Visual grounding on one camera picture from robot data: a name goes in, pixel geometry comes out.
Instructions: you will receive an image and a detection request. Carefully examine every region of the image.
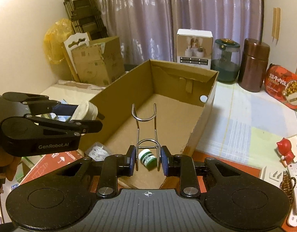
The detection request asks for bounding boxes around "clear box of floss picks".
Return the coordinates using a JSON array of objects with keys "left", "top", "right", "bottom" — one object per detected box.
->
[{"left": 85, "top": 142, "right": 113, "bottom": 161}]

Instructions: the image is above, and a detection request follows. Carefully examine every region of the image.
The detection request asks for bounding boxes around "chrome wire hook rack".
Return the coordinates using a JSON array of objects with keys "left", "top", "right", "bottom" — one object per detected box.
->
[{"left": 131, "top": 103, "right": 161, "bottom": 171}]

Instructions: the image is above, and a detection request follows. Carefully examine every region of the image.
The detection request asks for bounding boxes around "cream round tape dispenser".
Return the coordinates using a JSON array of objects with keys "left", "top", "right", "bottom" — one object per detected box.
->
[{"left": 71, "top": 101, "right": 98, "bottom": 120}]

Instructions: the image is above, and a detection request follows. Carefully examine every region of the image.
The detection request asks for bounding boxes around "person's left hand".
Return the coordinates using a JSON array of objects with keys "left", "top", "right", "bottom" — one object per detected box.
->
[{"left": 0, "top": 147, "right": 21, "bottom": 181}]

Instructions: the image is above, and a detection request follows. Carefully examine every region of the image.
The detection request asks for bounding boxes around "red flat cardboard sheet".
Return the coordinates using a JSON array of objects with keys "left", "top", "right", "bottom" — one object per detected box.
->
[{"left": 19, "top": 149, "right": 297, "bottom": 232}]

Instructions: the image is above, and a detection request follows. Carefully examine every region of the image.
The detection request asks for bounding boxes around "open cardboard box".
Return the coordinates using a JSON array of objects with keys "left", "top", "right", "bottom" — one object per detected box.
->
[{"left": 78, "top": 59, "right": 219, "bottom": 190}]

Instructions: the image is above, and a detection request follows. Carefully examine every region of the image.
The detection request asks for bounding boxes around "checked pastel tablecloth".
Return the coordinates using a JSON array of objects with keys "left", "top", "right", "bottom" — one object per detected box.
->
[{"left": 196, "top": 83, "right": 297, "bottom": 168}]

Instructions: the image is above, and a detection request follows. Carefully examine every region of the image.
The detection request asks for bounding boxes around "yellow plastic bag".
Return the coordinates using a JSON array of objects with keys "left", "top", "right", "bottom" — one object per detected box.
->
[{"left": 44, "top": 18, "right": 73, "bottom": 64}]

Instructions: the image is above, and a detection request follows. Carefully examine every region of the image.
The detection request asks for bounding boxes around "small brown cardboard box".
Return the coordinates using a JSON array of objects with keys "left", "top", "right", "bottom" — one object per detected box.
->
[{"left": 71, "top": 36, "right": 125, "bottom": 87}]

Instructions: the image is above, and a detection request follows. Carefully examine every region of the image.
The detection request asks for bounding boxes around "black folding cart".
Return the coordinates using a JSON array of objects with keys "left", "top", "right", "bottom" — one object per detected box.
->
[{"left": 63, "top": 0, "right": 109, "bottom": 40}]

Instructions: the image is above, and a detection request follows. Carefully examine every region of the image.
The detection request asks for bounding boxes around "red cat figurine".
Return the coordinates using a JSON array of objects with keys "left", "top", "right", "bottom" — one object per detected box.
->
[{"left": 277, "top": 138, "right": 295, "bottom": 167}]

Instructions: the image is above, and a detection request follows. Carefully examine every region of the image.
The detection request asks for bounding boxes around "white flat card box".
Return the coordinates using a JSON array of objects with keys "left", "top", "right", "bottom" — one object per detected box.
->
[{"left": 288, "top": 135, "right": 297, "bottom": 163}]

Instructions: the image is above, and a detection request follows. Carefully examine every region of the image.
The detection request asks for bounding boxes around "green glass jar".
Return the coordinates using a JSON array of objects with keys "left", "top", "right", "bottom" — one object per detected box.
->
[{"left": 211, "top": 38, "right": 241, "bottom": 83}]

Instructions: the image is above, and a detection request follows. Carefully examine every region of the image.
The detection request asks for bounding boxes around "white product box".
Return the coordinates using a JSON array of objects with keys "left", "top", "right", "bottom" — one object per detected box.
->
[{"left": 176, "top": 29, "right": 213, "bottom": 70}]

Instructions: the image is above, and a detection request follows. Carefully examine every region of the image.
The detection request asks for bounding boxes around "brown cylindrical canister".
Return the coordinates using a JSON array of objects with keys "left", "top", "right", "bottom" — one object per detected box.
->
[{"left": 238, "top": 38, "right": 270, "bottom": 93}]

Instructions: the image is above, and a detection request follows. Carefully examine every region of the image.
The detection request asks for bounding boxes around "red oval food tin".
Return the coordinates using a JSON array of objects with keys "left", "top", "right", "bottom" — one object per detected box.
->
[{"left": 264, "top": 64, "right": 297, "bottom": 110}]

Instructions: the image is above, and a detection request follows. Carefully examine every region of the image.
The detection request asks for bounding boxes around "purple curtain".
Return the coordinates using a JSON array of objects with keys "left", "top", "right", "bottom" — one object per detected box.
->
[{"left": 97, "top": 0, "right": 264, "bottom": 64}]

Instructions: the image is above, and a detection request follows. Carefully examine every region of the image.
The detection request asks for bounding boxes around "white wall plug adapter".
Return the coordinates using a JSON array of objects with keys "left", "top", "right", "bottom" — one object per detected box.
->
[{"left": 259, "top": 166, "right": 285, "bottom": 188}]

